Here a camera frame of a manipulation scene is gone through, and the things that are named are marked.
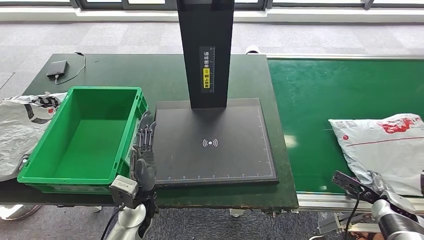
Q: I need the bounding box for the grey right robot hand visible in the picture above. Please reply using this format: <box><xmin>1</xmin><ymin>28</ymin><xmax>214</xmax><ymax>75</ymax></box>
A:
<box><xmin>366</xmin><ymin>170</ymin><xmax>397</xmax><ymax>200</ymax></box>

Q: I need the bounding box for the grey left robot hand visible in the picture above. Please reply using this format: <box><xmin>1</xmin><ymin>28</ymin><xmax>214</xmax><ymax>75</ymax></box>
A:
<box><xmin>130</xmin><ymin>110</ymin><xmax>158</xmax><ymax>193</ymax></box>

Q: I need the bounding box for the large grey plastic parcel bag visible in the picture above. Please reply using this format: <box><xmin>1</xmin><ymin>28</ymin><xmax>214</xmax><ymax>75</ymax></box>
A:
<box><xmin>328</xmin><ymin>113</ymin><xmax>424</xmax><ymax>197</ymax></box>

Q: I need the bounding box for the black inbound scanner machine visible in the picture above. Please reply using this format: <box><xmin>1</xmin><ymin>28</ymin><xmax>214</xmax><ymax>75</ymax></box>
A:
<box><xmin>152</xmin><ymin>0</ymin><xmax>280</xmax><ymax>188</ymax></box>

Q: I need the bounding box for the green conveyor belt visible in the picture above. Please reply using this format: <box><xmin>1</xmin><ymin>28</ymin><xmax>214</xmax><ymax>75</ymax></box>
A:
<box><xmin>267</xmin><ymin>58</ymin><xmax>424</xmax><ymax>195</ymax></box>

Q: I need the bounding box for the white parcel bag black print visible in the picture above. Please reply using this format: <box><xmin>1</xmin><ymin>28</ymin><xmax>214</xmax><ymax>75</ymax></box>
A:
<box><xmin>0</xmin><ymin>92</ymin><xmax>68</xmax><ymax>182</ymax></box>

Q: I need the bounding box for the person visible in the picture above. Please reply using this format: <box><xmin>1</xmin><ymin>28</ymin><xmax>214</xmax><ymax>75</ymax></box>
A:
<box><xmin>351</xmin><ymin>231</ymin><xmax>380</xmax><ymax>240</ymax></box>

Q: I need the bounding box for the green plastic crate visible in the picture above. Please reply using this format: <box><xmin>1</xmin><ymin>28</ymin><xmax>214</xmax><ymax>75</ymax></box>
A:
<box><xmin>17</xmin><ymin>86</ymin><xmax>149</xmax><ymax>195</ymax></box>

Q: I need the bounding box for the black yellow label sticker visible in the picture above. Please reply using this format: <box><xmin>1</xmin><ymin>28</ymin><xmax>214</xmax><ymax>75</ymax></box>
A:
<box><xmin>199</xmin><ymin>46</ymin><xmax>216</xmax><ymax>94</ymax></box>

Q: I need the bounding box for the black power bank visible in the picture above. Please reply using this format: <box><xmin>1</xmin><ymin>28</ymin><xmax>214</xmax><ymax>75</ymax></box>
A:
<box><xmin>46</xmin><ymin>60</ymin><xmax>69</xmax><ymax>79</ymax></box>

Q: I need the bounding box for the round chrome base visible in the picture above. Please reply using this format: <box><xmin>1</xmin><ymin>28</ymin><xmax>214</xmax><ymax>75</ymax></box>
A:
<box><xmin>0</xmin><ymin>204</ymin><xmax>42</xmax><ymax>221</ymax></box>

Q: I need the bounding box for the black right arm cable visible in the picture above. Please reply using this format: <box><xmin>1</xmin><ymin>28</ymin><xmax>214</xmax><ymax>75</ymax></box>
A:
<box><xmin>344</xmin><ymin>187</ymin><xmax>363</xmax><ymax>240</ymax></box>

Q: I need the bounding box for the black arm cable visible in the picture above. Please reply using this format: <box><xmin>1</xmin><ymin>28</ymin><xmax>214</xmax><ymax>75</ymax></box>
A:
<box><xmin>100</xmin><ymin>203</ymin><xmax>127</xmax><ymax>240</ymax></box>
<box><xmin>344</xmin><ymin>187</ymin><xmax>363</xmax><ymax>240</ymax></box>

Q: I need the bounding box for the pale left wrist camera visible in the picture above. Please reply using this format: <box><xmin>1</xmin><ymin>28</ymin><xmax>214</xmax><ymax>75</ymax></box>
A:
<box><xmin>109</xmin><ymin>175</ymin><xmax>139</xmax><ymax>210</ymax></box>

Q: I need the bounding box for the aluminium conveyor frame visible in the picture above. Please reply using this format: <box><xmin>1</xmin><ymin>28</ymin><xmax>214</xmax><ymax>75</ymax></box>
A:
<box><xmin>264</xmin><ymin>53</ymin><xmax>424</xmax><ymax>213</ymax></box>

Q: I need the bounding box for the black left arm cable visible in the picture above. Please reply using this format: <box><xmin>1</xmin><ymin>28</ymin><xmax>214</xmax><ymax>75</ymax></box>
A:
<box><xmin>100</xmin><ymin>203</ymin><xmax>127</xmax><ymax>240</ymax></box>

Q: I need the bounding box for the thin white cable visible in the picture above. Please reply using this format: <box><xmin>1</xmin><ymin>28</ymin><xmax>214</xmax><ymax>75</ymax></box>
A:
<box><xmin>54</xmin><ymin>51</ymin><xmax>87</xmax><ymax>86</ymax></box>

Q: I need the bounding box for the dark window frame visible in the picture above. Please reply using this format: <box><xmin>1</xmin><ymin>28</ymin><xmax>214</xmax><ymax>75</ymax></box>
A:
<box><xmin>0</xmin><ymin>0</ymin><xmax>424</xmax><ymax>11</ymax></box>

